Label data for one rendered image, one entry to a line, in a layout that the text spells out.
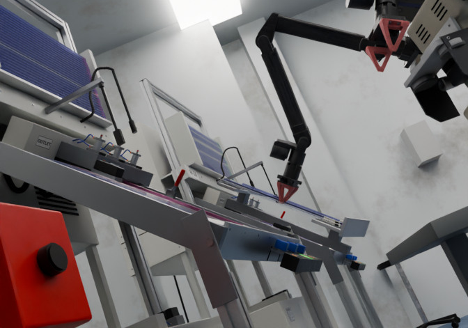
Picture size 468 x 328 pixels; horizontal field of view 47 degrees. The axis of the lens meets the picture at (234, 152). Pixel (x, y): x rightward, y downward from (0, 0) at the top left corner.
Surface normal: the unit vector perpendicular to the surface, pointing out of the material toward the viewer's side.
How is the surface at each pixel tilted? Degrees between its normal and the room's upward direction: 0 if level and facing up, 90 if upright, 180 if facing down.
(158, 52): 90
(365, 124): 90
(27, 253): 90
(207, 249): 90
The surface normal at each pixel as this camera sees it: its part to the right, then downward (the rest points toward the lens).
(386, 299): -0.11, -0.29
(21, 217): 0.88, -0.44
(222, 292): -0.32, -0.20
